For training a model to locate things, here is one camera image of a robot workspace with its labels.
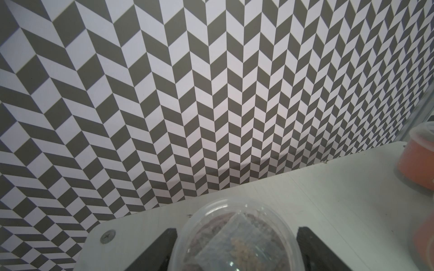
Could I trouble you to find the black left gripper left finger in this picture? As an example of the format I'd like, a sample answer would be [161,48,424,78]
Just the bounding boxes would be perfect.
[126,228,177,271]

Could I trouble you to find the white two-tier shelf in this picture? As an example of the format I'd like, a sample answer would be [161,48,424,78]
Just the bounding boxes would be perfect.
[72,141,434,271]

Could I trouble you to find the aluminium corner post right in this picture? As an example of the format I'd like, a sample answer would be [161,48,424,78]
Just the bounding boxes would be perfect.
[394,82,434,142]

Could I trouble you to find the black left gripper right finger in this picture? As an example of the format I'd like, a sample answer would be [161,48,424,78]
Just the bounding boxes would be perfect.
[296,227,351,271]

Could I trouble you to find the red tub clear lid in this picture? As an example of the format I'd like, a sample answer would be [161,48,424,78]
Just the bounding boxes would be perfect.
[411,212,434,271]
[397,121,434,191]

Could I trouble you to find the clear tub brown seeds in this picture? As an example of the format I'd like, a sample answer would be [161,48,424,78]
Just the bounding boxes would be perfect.
[168,197,305,271]

